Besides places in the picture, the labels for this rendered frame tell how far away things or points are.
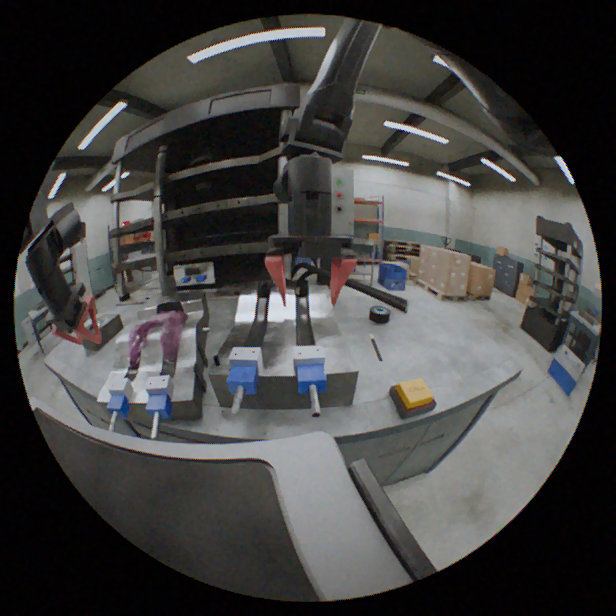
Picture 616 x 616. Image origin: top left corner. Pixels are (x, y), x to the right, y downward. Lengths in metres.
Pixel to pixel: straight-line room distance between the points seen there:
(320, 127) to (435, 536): 1.45
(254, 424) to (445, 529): 1.17
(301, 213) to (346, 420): 0.34
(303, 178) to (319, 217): 0.05
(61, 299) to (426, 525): 1.42
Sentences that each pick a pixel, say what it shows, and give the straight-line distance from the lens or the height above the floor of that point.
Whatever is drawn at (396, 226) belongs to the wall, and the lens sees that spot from 7.44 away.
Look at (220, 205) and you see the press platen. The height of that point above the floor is 1.26.
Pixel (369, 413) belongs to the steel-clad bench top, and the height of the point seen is 0.80.
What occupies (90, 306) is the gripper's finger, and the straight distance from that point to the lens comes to 0.35.
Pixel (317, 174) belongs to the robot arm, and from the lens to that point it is 0.26.
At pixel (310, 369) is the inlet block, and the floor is 0.90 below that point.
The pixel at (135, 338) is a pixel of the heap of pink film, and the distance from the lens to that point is 0.57.
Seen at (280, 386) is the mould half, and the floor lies 0.86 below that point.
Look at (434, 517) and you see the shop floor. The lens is 1.28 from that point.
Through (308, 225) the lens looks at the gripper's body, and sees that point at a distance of 0.25.
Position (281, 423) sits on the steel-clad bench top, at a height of 0.80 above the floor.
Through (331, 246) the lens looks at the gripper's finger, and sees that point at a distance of 0.25.
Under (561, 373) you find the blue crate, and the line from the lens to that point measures 3.19.
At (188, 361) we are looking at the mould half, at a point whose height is 0.86.
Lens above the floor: 1.11
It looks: 22 degrees down
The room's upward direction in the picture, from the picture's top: straight up
